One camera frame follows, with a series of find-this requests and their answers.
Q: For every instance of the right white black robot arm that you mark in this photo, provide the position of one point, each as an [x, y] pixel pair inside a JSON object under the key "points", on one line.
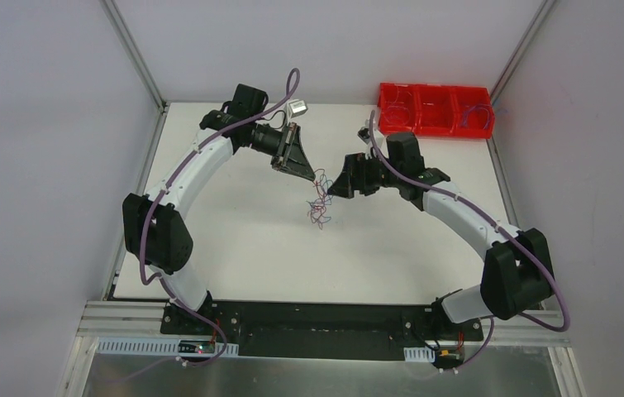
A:
{"points": [[517, 270]]}

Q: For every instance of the aluminium frame post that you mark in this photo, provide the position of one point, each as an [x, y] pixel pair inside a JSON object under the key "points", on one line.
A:
{"points": [[542, 14], [133, 52]]}

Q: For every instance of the right aluminium frame post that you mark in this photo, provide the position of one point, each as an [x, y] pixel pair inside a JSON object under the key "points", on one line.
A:
{"points": [[542, 14]]}

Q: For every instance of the red three-compartment plastic bin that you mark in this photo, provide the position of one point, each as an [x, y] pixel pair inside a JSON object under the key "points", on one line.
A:
{"points": [[461, 112]]}

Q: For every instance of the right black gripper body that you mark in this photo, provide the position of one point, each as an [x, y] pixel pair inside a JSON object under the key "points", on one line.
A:
{"points": [[359, 174]]}

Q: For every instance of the white slotted cable duct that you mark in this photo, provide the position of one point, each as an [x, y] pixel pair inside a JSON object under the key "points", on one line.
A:
{"points": [[190, 348]]}

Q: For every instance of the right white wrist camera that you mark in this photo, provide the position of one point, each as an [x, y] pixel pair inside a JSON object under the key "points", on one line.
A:
{"points": [[364, 134]]}

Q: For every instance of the aluminium front rail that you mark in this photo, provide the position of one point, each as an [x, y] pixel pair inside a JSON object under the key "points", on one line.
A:
{"points": [[143, 319]]}

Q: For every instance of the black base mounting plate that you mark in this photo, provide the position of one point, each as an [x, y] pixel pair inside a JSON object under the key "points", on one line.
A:
{"points": [[372, 332]]}

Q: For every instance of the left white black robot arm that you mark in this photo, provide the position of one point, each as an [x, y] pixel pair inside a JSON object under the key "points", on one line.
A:
{"points": [[154, 225]]}

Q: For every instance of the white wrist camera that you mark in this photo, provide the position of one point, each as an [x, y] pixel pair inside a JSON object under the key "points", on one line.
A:
{"points": [[364, 134], [295, 108]]}

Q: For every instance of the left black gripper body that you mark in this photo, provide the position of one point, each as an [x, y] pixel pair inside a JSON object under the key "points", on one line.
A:
{"points": [[288, 145]]}

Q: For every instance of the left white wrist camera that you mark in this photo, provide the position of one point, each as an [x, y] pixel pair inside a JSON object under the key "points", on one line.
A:
{"points": [[295, 108]]}

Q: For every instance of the left aluminium frame post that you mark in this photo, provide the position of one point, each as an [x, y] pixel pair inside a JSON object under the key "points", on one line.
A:
{"points": [[133, 52]]}

